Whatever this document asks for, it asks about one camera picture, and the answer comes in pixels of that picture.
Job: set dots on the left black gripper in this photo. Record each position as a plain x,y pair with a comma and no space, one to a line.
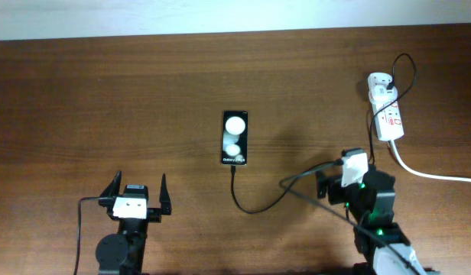
154,214

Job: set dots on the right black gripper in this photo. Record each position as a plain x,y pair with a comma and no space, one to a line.
335,184

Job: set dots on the black Samsung smartphone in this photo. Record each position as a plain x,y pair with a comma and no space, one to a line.
234,149

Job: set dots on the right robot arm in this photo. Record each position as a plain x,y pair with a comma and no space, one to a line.
378,238

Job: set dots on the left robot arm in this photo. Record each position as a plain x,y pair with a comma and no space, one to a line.
122,253

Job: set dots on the white USB charger plug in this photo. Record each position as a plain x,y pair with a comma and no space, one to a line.
379,91

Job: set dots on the white power strip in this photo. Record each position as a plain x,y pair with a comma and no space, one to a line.
388,121

